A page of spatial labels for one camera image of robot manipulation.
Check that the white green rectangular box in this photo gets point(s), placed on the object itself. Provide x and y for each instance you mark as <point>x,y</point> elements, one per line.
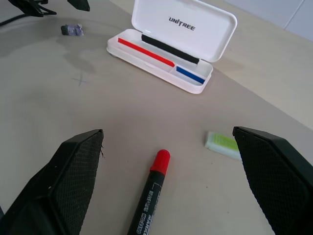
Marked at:
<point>185,31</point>

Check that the black marker with red cap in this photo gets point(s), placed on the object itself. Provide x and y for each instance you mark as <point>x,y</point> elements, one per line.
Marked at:
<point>151,193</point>

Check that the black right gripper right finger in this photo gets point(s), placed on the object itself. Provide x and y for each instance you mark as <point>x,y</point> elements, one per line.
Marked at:
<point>276,181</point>

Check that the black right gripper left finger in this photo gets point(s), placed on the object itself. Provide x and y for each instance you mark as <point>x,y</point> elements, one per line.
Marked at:
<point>61,186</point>

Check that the green eraser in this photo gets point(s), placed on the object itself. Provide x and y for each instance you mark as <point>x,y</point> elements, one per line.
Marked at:
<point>220,143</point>

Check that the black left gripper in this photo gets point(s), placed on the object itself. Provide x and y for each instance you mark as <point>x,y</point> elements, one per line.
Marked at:
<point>30,7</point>

